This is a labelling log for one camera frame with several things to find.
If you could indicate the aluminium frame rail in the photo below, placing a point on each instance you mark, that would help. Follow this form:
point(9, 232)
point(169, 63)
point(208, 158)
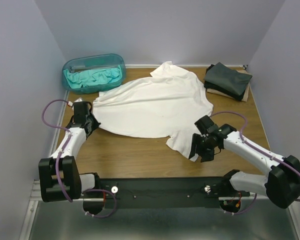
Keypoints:
point(34, 199)

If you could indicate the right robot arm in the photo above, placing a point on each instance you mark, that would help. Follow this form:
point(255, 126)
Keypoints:
point(280, 178)

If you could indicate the teal t shirt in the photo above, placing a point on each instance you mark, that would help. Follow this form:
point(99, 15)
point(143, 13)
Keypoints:
point(93, 77)

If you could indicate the folded grey-green t shirt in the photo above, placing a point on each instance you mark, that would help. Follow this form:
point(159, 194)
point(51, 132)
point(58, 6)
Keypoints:
point(227, 78)

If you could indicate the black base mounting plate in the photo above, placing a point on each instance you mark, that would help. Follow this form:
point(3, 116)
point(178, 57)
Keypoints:
point(112, 194)

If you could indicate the white printed t shirt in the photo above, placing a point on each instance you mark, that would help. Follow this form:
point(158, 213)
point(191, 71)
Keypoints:
point(164, 105)

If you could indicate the teal plastic bin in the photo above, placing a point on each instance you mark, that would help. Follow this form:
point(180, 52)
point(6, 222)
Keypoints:
point(93, 62)

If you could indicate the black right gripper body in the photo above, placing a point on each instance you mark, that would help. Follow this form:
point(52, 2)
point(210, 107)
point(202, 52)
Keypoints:
point(205, 150)

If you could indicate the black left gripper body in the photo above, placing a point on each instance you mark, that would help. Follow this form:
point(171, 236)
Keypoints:
point(91, 118)

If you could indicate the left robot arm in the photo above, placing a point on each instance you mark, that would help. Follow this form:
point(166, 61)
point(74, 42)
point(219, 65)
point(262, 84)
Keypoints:
point(59, 176)

